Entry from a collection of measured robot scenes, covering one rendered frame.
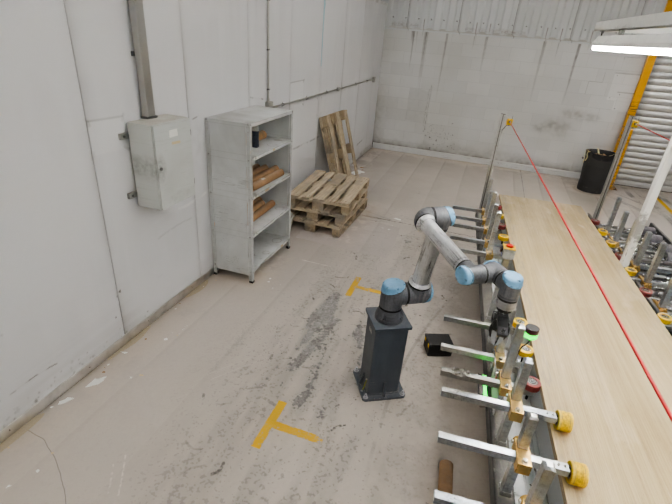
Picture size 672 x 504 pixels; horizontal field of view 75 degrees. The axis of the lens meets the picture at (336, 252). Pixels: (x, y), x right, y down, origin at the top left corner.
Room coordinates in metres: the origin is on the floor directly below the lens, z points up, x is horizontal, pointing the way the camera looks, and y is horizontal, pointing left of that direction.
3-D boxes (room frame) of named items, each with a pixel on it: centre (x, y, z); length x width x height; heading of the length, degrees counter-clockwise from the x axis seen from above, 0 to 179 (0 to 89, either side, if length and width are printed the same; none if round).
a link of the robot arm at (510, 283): (1.72, -0.80, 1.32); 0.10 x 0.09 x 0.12; 17
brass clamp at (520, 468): (1.13, -0.75, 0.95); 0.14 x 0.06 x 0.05; 167
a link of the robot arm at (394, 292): (2.44, -0.40, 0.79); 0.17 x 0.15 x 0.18; 107
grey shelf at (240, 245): (4.18, 0.88, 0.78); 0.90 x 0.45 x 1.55; 163
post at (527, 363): (1.39, -0.81, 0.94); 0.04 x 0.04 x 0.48; 77
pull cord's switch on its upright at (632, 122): (4.13, -2.58, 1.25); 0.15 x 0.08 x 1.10; 167
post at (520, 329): (1.64, -0.86, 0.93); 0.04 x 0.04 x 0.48; 77
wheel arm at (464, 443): (1.12, -0.69, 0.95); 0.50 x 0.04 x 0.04; 77
